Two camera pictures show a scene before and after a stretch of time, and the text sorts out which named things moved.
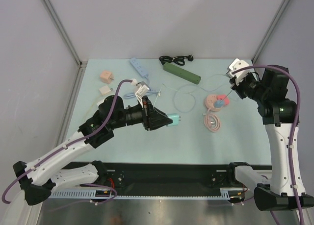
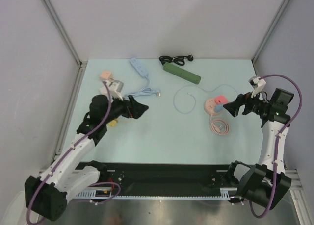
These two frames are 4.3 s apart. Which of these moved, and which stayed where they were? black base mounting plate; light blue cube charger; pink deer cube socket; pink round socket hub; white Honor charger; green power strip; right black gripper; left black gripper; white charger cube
Moved: pink round socket hub; left black gripper; right black gripper; white charger cube; light blue cube charger
Stayed: green power strip; pink deer cube socket; black base mounting plate; white Honor charger
